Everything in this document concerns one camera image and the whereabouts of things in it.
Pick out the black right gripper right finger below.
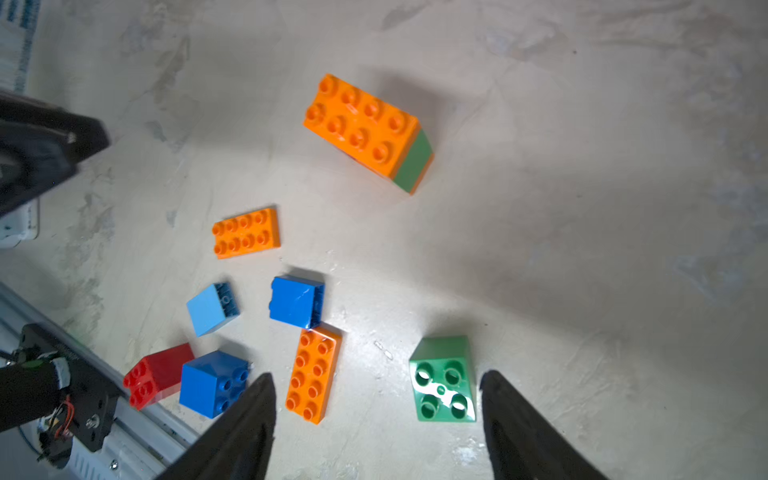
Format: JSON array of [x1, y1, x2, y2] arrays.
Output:
[[480, 370, 606, 480]]

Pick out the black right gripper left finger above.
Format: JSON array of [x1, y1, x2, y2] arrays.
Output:
[[158, 373, 276, 479]]

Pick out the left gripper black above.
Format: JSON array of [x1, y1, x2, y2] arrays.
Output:
[[1, 89, 110, 215]]

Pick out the dark green lego brick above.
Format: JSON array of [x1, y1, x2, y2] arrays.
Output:
[[409, 336, 477, 423]]

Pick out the orange lego brick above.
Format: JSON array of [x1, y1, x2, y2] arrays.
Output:
[[285, 325, 342, 424], [303, 74, 421, 180], [211, 207, 281, 260]]

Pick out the light green lego brick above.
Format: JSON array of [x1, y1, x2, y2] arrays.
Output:
[[393, 130, 434, 195]]

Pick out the blue lego brick lower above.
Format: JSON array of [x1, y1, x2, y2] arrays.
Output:
[[179, 350, 249, 419]]

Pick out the red lego brick left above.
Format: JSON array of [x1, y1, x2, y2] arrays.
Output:
[[123, 343, 195, 410]]

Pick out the light blue lego brick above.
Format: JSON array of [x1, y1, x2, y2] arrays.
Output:
[[187, 282, 240, 337]]

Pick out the blue lego brick centre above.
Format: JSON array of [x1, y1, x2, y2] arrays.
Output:
[[269, 276, 325, 330]]

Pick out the white cable duct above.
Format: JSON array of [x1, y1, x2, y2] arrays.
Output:
[[0, 0, 41, 94]]

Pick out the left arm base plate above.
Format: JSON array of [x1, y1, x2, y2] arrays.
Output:
[[2, 323, 123, 463]]

